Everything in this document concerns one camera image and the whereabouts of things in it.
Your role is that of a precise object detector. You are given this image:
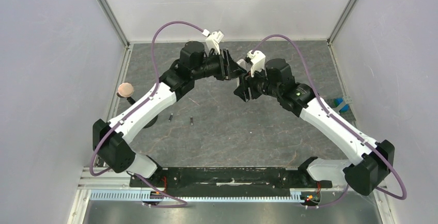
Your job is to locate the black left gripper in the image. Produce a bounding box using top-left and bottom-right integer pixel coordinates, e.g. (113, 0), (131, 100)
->
(192, 49), (246, 82)

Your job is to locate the red and white remote control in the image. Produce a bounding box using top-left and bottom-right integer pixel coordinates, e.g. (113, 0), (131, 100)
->
(237, 59), (248, 80)

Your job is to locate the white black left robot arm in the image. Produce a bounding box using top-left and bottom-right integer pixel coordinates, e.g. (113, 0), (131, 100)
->
(92, 41), (247, 187)

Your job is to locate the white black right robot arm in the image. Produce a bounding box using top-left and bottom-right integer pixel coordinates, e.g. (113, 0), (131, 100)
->
(234, 58), (395, 196)

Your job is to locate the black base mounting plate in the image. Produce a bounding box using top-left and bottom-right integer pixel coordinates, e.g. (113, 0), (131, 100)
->
(148, 167), (333, 197)

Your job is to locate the black stand with pink knob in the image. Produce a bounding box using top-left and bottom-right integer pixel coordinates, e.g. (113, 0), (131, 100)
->
(117, 82), (159, 129)

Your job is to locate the grey lego baseplate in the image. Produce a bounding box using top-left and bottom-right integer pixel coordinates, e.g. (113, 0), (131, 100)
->
(326, 97), (356, 123)

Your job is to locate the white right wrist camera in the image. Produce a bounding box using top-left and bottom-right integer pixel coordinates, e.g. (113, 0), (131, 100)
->
(247, 50), (266, 77)

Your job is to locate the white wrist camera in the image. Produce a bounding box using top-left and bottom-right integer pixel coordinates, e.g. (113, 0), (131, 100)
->
(247, 50), (266, 77)
(202, 29), (224, 55)

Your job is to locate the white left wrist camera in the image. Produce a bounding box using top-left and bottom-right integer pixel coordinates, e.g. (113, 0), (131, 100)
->
(202, 29), (224, 55)

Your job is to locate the light blue toothed cable duct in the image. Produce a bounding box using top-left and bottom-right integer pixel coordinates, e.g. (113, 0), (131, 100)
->
(89, 189), (304, 203)

